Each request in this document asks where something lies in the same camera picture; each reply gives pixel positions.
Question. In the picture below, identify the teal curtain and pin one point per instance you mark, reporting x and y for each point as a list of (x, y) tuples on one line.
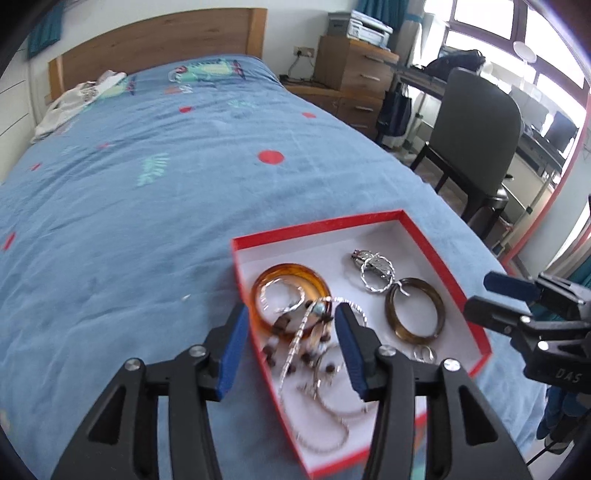
[(390, 12)]

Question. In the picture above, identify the white wardrobe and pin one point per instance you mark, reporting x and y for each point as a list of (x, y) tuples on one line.
[(16, 115)]

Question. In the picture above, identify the white garment on bed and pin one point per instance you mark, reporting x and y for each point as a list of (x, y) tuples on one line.
[(74, 101)]

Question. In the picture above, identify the wall power socket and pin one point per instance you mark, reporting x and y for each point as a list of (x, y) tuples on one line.
[(306, 52)]

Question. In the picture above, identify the grey office chair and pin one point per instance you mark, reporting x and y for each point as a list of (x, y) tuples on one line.
[(475, 138)]

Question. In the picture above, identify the wooden drawer cabinet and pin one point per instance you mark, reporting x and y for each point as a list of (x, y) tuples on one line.
[(350, 80)]

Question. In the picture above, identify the dark backpack on desk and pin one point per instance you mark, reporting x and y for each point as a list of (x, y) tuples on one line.
[(470, 60)]

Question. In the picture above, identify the dark hanging bag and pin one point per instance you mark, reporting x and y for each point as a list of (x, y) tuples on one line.
[(396, 112)]

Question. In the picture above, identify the white printer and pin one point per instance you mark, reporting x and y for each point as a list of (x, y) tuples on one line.
[(359, 26)]

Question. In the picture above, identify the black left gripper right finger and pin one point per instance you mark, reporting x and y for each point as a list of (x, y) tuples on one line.
[(465, 437)]

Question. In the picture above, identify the computer monitor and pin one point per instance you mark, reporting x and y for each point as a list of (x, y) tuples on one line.
[(561, 132)]

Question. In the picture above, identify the red jewelry box tray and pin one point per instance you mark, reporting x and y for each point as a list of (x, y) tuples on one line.
[(329, 302)]

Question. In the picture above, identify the round white desk lamp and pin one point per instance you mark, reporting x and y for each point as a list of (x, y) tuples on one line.
[(524, 52)]

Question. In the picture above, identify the blue patterned bedspread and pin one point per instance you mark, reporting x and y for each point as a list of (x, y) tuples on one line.
[(116, 229)]

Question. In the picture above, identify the wooden headboard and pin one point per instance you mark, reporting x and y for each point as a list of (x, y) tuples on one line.
[(160, 40)]

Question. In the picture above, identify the dark olive bangle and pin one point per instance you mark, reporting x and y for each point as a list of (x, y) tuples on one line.
[(415, 311)]

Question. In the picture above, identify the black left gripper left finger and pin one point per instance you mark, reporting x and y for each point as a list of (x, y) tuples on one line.
[(117, 439)]

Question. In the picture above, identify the blue white gloved hand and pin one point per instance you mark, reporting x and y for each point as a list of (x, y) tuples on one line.
[(565, 415)]

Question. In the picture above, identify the amber orange bangle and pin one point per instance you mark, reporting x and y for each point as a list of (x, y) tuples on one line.
[(285, 289)]

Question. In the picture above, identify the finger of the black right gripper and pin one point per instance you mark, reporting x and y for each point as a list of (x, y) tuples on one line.
[(523, 330), (531, 286)]

